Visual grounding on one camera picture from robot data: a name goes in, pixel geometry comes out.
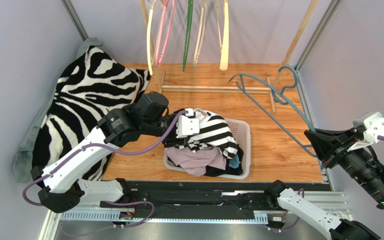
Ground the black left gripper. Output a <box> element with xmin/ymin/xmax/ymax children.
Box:
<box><xmin>142</xmin><ymin>108</ymin><xmax>189</xmax><ymax>149</ymax></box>

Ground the lilac ribbed tank top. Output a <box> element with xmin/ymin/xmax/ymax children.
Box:
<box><xmin>164</xmin><ymin>146</ymin><xmax>227</xmax><ymax>177</ymax></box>

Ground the black white striped tank top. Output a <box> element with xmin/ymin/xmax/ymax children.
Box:
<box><xmin>178</xmin><ymin>108</ymin><xmax>239</xmax><ymax>160</ymax></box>

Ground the blue ribbed tank top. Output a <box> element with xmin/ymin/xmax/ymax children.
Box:
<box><xmin>228</xmin><ymin>155</ymin><xmax>241</xmax><ymax>169</ymax></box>

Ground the wooden hanger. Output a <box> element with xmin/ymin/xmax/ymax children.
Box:
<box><xmin>192</xmin><ymin>0</ymin><xmax>208</xmax><ymax>69</ymax></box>
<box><xmin>216</xmin><ymin>0</ymin><xmax>230</xmax><ymax>71</ymax></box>

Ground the cream plastic hanger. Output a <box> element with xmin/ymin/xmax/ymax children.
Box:
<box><xmin>146</xmin><ymin>0</ymin><xmax>159</xmax><ymax>76</ymax></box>

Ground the green hanger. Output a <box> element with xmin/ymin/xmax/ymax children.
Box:
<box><xmin>182</xmin><ymin>0</ymin><xmax>194</xmax><ymax>72</ymax></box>

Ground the pink hanger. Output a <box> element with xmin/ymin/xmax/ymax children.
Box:
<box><xmin>154</xmin><ymin>0</ymin><xmax>176</xmax><ymax>68</ymax></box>

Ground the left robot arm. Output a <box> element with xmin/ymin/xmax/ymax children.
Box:
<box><xmin>22</xmin><ymin>91</ymin><xmax>194</xmax><ymax>213</ymax></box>

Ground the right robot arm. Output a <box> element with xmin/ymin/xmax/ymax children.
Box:
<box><xmin>263</xmin><ymin>127</ymin><xmax>384</xmax><ymax>240</ymax></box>

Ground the white perforated plastic basket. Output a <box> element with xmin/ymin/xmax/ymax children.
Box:
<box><xmin>162</xmin><ymin>118</ymin><xmax>252</xmax><ymax>181</ymax></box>

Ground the wooden clothes rack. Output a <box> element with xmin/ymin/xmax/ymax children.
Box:
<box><xmin>139</xmin><ymin>0</ymin><xmax>319</xmax><ymax>98</ymax></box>

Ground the zebra print blanket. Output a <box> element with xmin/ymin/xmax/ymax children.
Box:
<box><xmin>31</xmin><ymin>46</ymin><xmax>151</xmax><ymax>168</ymax></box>

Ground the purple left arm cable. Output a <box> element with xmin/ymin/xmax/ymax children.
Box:
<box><xmin>22</xmin><ymin>110</ymin><xmax>189</xmax><ymax>207</ymax></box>

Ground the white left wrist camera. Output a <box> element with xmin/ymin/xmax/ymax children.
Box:
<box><xmin>176</xmin><ymin>108</ymin><xmax>200</xmax><ymax>139</ymax></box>

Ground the black mounting rail base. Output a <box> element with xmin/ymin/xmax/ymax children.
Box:
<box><xmin>54</xmin><ymin>179</ymin><xmax>351</xmax><ymax>231</ymax></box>

